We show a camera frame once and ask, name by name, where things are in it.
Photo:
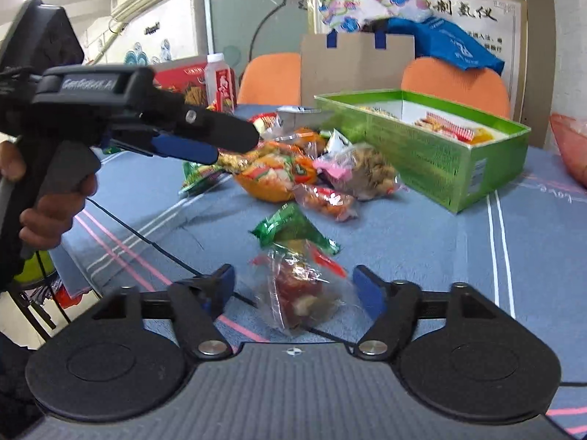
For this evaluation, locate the person's left hand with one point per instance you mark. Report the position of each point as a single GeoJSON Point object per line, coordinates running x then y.
{"type": "Point", "coordinates": [46, 220]}

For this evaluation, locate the yellow-green object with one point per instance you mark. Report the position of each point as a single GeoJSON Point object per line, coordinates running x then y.
{"type": "Point", "coordinates": [32, 266]}

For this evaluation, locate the red-orange snack packet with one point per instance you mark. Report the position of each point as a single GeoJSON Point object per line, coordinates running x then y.
{"type": "Point", "coordinates": [325, 201]}

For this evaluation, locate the yellow snack packet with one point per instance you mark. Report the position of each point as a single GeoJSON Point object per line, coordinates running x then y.
{"type": "Point", "coordinates": [484, 136]}

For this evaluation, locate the pink basin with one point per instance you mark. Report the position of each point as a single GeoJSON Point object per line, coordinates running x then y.
{"type": "Point", "coordinates": [571, 146]}

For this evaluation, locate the red cardboard box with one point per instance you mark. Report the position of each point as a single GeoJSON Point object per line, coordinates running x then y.
{"type": "Point", "coordinates": [183, 75]}

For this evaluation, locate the clear packet of brown snacks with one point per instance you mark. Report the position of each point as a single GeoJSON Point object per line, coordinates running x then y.
{"type": "Point", "coordinates": [373, 169]}

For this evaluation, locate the board with line drawing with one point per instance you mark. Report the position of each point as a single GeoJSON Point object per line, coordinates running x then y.
{"type": "Point", "coordinates": [257, 9]}

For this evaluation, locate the green cardboard box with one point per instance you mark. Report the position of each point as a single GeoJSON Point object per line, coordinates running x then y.
{"type": "Point", "coordinates": [412, 165]}

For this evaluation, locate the calligraphy wall poster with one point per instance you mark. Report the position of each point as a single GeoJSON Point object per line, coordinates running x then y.
{"type": "Point", "coordinates": [509, 27]}

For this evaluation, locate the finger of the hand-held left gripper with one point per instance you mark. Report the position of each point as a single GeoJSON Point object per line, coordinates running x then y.
{"type": "Point", "coordinates": [183, 149]}
{"type": "Point", "coordinates": [206, 121]}

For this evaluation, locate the blue wall stickers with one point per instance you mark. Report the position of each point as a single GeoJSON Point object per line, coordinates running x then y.
{"type": "Point", "coordinates": [137, 55]}

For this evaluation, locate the red striped snack packet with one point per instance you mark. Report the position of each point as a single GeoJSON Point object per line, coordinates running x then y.
{"type": "Point", "coordinates": [447, 126]}

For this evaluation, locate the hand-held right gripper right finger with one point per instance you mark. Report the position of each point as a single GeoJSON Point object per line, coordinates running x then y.
{"type": "Point", "coordinates": [367, 284]}

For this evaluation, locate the floral cloth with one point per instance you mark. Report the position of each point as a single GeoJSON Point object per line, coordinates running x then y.
{"type": "Point", "coordinates": [367, 0]}

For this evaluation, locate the clear bottle with red label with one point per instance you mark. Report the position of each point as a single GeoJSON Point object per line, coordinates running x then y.
{"type": "Point", "coordinates": [220, 85]}

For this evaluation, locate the red and white snack packet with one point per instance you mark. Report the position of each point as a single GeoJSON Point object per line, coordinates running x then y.
{"type": "Point", "coordinates": [268, 123]}

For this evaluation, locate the blue bag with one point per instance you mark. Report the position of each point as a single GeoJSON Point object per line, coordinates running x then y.
{"type": "Point", "coordinates": [449, 41]}

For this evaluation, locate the pink snack packet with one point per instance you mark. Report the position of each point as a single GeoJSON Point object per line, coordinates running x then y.
{"type": "Point", "coordinates": [334, 167]}

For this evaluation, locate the orange jelly packet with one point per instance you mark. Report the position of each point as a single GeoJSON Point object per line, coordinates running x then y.
{"type": "Point", "coordinates": [307, 140]}

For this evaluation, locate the green striped snack packet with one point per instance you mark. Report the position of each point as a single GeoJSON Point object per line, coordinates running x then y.
{"type": "Point", "coordinates": [195, 178]}

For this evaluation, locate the orange snack packet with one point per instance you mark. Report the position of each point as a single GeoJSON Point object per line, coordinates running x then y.
{"type": "Point", "coordinates": [266, 190]}

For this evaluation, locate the clear packet of red snack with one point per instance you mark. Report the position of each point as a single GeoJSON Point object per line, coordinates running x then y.
{"type": "Point", "coordinates": [293, 288]}

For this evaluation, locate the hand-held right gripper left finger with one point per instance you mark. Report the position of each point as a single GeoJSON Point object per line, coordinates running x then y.
{"type": "Point", "coordinates": [227, 279]}

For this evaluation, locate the orange chair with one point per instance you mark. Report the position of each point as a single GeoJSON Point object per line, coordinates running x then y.
{"type": "Point", "coordinates": [270, 78]}
{"type": "Point", "coordinates": [454, 85]}

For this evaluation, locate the blue striped tablecloth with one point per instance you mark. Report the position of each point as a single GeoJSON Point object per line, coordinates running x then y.
{"type": "Point", "coordinates": [435, 261]}

